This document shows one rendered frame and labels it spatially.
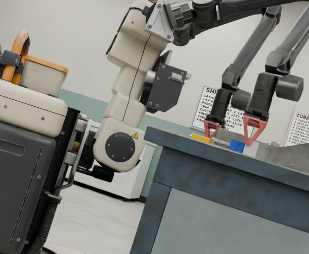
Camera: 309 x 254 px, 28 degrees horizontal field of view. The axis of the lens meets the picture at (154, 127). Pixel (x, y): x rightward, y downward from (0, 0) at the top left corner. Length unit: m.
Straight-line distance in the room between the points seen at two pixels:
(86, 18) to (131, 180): 2.86
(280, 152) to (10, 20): 8.75
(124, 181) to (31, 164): 6.79
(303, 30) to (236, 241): 0.73
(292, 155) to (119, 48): 0.69
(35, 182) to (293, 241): 0.87
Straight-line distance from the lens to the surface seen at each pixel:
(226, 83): 2.34
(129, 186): 8.75
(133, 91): 2.22
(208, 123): 2.28
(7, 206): 2.02
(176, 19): 2.08
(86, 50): 10.04
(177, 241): 1.53
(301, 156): 2.11
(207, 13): 2.09
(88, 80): 9.94
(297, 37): 1.93
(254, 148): 1.75
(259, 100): 1.76
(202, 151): 1.50
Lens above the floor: 0.73
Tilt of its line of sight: 3 degrees up
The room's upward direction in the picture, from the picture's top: 18 degrees clockwise
